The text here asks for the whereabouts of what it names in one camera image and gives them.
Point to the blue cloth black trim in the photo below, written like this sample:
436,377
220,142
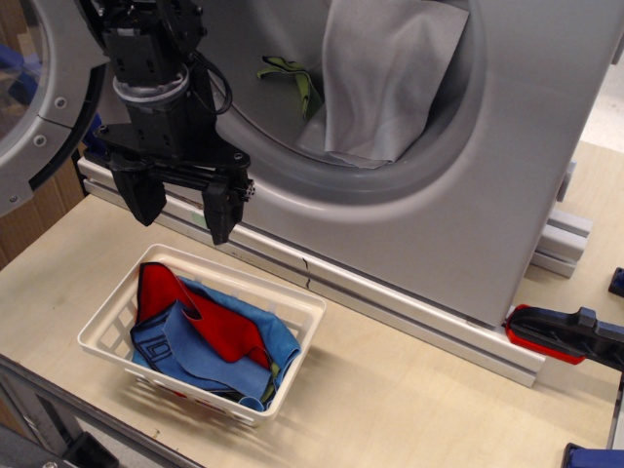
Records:
168,344

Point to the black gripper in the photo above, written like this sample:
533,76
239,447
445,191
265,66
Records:
180,134

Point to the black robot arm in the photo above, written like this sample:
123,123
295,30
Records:
152,47

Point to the grey metal frame bar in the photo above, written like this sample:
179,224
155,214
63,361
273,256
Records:
43,425

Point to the grey cloth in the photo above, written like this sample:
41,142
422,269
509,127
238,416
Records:
383,62

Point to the black clamp piece right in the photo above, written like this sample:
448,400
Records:
616,284

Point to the green cloth black trim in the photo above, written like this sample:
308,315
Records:
311,99

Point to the blue black clamp corner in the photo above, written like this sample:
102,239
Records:
576,456

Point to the white plastic basket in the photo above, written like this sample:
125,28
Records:
108,334

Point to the red black clamp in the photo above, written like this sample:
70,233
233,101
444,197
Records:
568,337

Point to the grey toy washing machine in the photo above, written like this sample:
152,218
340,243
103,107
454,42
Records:
456,219

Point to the round washing machine door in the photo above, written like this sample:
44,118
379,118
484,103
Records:
52,70

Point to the red cloth black trim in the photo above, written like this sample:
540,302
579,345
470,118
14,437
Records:
231,335

